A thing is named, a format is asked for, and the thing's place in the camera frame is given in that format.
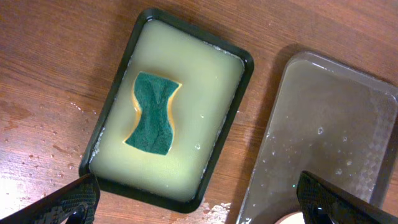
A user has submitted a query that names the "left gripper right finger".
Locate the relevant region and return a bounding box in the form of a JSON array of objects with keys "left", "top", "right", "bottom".
[{"left": 296, "top": 171, "right": 397, "bottom": 224}]

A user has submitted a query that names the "brown serving tray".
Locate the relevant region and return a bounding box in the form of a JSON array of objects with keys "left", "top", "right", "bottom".
[{"left": 237, "top": 52, "right": 397, "bottom": 223}]

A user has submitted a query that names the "black soapy water tray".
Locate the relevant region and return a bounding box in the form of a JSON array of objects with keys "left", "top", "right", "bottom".
[{"left": 78, "top": 8, "right": 254, "bottom": 213}]

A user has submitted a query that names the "yellow green sponge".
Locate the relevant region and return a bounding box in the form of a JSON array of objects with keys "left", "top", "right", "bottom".
[{"left": 124, "top": 72, "right": 182, "bottom": 156}]

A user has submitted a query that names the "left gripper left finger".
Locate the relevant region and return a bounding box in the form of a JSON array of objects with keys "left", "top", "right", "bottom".
[{"left": 1, "top": 174, "right": 100, "bottom": 224}]

